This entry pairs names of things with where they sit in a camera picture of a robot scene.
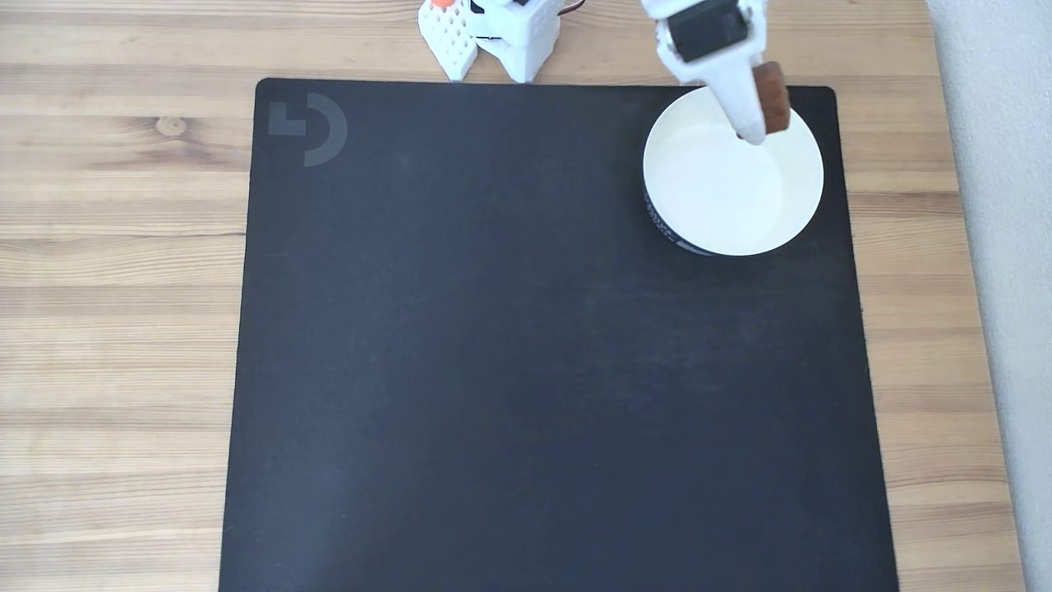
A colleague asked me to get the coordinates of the white bowl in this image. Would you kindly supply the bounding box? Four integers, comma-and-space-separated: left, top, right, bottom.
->
642, 83, 825, 257

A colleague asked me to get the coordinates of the black desk mat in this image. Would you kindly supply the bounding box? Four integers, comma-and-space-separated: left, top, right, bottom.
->
218, 78, 901, 592

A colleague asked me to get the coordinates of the brown toy block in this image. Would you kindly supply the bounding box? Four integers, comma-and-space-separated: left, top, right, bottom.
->
751, 61, 792, 136

